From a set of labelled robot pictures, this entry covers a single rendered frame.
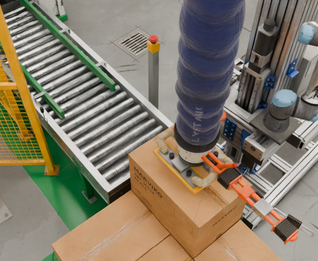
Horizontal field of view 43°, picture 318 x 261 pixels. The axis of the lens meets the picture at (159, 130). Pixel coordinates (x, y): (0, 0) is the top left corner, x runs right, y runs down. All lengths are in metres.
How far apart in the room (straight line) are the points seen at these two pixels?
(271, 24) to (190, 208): 1.05
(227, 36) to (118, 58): 2.95
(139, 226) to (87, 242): 0.32
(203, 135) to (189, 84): 0.34
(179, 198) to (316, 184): 1.66
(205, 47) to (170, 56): 2.88
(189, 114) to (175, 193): 0.58
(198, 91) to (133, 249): 1.20
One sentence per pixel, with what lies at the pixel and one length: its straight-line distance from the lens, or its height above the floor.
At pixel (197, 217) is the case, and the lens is 2.17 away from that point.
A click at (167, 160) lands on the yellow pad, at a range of 2.17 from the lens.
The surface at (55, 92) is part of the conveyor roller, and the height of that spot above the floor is 0.54.
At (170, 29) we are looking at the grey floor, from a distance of 4.73.
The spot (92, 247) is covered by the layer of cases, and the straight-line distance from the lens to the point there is 2.55.
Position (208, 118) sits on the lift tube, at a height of 1.50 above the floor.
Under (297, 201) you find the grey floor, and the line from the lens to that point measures 3.47.
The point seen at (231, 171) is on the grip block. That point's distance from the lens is 2.02.
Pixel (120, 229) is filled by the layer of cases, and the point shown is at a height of 0.54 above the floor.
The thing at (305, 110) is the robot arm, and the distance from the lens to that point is 2.32.
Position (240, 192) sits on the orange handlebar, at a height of 1.20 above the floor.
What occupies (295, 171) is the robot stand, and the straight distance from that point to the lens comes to 3.33.
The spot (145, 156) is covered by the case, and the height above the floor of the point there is 0.94.
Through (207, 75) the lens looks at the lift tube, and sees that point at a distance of 1.59.
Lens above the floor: 2.87
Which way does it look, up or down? 51 degrees down
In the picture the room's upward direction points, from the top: 1 degrees clockwise
